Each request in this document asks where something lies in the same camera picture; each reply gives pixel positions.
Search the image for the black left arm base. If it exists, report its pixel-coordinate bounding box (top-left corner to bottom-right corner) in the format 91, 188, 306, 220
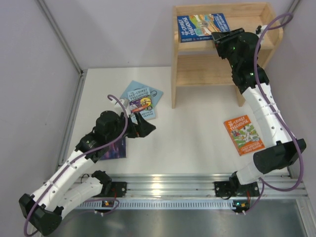
106, 182, 127, 198

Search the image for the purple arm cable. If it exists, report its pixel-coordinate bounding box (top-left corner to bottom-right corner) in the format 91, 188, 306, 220
243, 12, 306, 215
23, 94, 129, 237

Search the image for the aluminium mounting rail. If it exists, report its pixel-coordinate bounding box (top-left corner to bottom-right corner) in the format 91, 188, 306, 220
74, 172, 308, 210

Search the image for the purple galaxy cover book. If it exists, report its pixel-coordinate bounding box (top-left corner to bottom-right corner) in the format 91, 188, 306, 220
100, 137, 126, 160

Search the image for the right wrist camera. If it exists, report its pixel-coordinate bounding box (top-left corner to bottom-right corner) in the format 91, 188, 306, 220
255, 25, 267, 36

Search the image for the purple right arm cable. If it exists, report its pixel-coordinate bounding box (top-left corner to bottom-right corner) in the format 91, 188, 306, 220
243, 12, 306, 215

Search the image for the light blue thin booklet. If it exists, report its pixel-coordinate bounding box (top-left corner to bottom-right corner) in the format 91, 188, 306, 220
120, 80, 163, 107

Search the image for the orange 78-storey treehouse book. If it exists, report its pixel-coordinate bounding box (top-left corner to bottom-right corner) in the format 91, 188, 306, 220
224, 115, 265, 156

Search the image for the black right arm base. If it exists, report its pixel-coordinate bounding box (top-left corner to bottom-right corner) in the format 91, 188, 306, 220
214, 181, 236, 200

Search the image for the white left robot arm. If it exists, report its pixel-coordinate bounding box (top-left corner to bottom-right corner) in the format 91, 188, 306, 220
19, 111, 156, 236

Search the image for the wooden two-tier shelf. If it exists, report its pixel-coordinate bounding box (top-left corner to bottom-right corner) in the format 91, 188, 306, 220
171, 2, 276, 108

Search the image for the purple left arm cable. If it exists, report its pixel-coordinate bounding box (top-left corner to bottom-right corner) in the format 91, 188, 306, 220
23, 94, 129, 237

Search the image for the light blue 143-storey treehouse book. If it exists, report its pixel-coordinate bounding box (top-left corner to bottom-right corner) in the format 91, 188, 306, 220
127, 87, 156, 123

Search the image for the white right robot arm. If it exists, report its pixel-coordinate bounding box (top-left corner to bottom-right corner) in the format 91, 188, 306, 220
212, 28, 306, 185

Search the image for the blue 91-storey treehouse book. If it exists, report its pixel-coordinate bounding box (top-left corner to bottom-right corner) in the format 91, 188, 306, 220
177, 13, 230, 43

